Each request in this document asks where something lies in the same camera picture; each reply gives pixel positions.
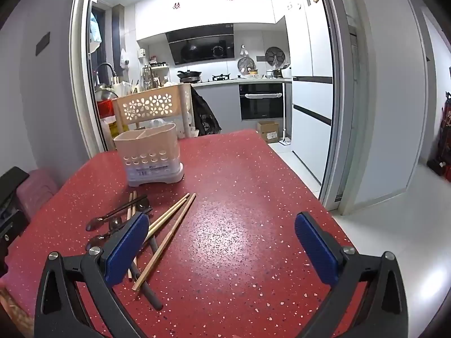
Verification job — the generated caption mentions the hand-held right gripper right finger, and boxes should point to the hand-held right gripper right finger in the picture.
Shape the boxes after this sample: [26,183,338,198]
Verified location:
[295,212,411,338]

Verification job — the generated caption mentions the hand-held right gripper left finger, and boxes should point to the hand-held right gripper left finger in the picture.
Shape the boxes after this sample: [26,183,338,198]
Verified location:
[34,212,150,338]

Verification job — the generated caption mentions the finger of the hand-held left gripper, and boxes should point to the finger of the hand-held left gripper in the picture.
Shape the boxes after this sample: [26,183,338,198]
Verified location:
[0,197,29,277]

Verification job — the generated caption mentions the dark spoon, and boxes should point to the dark spoon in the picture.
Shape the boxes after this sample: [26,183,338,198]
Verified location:
[85,234,113,252]
[85,195,149,232]
[109,208,153,235]
[134,198,164,311]

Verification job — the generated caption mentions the beige plastic utensil holder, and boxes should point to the beige plastic utensil holder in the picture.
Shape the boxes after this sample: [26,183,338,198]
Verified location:
[113,123,185,187]

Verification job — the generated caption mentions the pink chair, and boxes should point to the pink chair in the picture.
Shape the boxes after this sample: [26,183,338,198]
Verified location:
[16,169,59,221]

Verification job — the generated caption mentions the black flat object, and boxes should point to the black flat object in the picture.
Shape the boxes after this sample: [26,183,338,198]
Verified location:
[0,166,30,199]

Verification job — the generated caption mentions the yellow oil bottle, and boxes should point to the yellow oil bottle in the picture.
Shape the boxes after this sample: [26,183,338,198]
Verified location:
[102,116,118,141]

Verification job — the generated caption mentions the cardboard box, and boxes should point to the cardboard box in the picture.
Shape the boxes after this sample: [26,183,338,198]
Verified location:
[257,120,280,144]

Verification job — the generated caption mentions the white stick vacuum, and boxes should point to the white stick vacuum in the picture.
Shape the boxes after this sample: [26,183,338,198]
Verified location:
[278,82,292,146]

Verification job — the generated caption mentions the red plastic basket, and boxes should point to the red plastic basket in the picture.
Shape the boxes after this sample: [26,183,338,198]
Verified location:
[97,99,115,118]

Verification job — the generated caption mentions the black built-in oven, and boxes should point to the black built-in oven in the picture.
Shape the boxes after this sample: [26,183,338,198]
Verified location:
[238,83,284,121]

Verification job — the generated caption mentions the black plastic bag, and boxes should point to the black plastic bag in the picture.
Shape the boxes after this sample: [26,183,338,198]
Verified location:
[190,85,222,137]

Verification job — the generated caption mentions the beige flower-pattern storage cart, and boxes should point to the beige flower-pattern storage cart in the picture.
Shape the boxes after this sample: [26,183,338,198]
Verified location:
[112,84,196,139]

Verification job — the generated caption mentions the grey lower kitchen cabinets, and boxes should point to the grey lower kitchen cabinets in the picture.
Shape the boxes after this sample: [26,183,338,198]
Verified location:
[192,79,293,135]

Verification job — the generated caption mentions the seasoning rack with bottles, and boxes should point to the seasoning rack with bottles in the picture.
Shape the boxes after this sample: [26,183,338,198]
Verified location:
[141,64,170,90]

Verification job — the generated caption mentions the red fire extinguisher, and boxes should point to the red fire extinguisher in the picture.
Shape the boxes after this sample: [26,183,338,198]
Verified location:
[427,92,451,180]

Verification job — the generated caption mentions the black kitchen faucet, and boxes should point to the black kitchen faucet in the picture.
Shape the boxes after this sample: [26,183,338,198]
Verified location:
[94,63,117,87]

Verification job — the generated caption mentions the large round steamer rack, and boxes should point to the large round steamer rack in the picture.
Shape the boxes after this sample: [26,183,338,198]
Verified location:
[265,46,286,67]

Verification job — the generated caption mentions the white refrigerator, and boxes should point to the white refrigerator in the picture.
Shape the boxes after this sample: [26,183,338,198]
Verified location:
[284,0,333,185]

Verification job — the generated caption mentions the black range hood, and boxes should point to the black range hood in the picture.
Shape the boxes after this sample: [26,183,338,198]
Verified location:
[165,23,236,66]

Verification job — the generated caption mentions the blue hanging cloth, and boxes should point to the blue hanging cloth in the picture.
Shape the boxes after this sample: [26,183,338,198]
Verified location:
[90,10,103,53]

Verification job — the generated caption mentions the white upper kitchen cabinets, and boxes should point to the white upper kitchen cabinets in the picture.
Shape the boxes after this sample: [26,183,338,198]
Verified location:
[135,0,286,41]

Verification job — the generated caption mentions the dark wall switch panel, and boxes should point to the dark wall switch panel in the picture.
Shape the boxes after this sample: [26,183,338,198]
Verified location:
[35,32,51,56]

